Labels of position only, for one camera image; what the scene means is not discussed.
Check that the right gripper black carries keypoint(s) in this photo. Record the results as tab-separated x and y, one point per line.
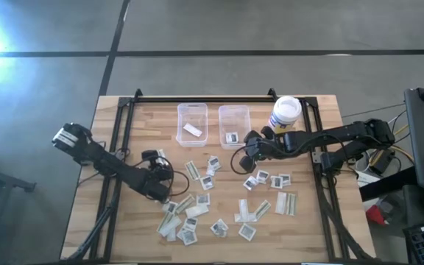
267	147

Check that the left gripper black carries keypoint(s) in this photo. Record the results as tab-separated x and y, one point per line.
160	171

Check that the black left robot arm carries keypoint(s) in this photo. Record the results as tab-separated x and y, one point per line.
112	165

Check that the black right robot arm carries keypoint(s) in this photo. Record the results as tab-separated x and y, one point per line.
344	134

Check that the Lysol wipes canister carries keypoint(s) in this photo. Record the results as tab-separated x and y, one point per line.
287	108

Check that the clear plastic bin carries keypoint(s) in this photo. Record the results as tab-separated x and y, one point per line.
182	110
234	114

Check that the plain white square packet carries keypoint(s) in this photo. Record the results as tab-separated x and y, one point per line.
209	172

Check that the small white packet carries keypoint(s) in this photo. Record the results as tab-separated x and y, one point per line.
171	236

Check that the crumpled antiseptic wipe packet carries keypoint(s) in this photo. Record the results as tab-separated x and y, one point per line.
222	224

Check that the black power box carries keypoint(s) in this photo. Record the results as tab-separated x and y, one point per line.
381	162

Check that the red object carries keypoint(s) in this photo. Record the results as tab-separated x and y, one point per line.
375	215

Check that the black stand legs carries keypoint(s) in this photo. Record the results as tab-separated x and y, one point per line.
13	183

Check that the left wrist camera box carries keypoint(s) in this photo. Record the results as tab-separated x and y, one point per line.
159	191

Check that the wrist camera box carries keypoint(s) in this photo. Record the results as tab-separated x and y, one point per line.
159	191
247	164

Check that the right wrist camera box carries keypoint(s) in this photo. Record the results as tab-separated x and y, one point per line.
247	164

